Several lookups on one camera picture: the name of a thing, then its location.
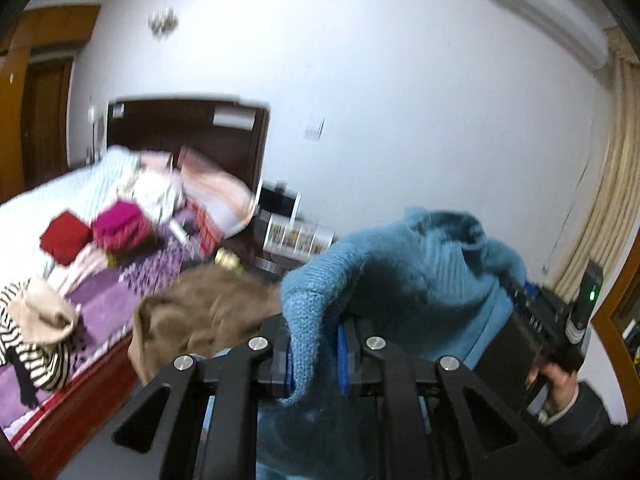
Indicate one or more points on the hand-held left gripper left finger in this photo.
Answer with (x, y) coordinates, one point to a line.
(272, 360)

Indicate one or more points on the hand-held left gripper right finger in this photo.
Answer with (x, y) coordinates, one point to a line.
(345, 360)

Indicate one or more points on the blue knit sweater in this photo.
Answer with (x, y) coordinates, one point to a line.
(410, 280)

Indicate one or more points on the person's right forearm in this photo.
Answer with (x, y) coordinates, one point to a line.
(585, 420)

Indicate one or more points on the person's right hand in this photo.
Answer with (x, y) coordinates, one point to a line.
(560, 390)

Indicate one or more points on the brown garment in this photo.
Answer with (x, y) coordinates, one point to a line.
(200, 305)

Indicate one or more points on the dark nightstand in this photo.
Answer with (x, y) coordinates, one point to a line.
(270, 265)

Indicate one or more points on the wooden framed mirror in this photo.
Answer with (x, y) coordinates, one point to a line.
(607, 320)

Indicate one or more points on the gold bottle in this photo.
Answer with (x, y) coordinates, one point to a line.
(227, 259)

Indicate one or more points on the photo collage board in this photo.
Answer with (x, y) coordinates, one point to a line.
(295, 235)

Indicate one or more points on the purple patterned blanket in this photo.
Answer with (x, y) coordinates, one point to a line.
(150, 275)

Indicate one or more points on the white framed tablet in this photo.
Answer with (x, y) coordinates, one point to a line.
(280, 202)

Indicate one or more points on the pink patterned pillow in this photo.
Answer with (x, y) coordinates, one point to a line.
(220, 195)

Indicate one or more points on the beige curtain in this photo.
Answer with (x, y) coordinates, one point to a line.
(610, 200)

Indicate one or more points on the magenta folded cloth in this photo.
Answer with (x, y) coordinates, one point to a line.
(122, 227)

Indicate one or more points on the pale pink folded cloth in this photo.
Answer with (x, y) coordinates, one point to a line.
(87, 265)

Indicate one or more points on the white floral cloth pile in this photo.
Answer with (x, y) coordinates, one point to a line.
(150, 190)

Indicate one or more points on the black white striped shirt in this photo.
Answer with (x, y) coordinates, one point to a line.
(45, 365)

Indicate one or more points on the beige cloth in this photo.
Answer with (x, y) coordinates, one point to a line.
(45, 310)

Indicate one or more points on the red folded cloth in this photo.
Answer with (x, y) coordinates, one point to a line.
(65, 237)

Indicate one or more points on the dark wooden headboard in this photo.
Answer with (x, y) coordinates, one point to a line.
(165, 130)

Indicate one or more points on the bed with white sheet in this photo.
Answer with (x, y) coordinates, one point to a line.
(50, 195)

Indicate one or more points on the wooden wardrobe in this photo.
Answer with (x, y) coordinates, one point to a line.
(45, 125)

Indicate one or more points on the white air conditioner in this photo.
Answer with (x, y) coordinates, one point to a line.
(545, 15)

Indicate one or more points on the wall ornament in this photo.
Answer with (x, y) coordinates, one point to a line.
(162, 21)

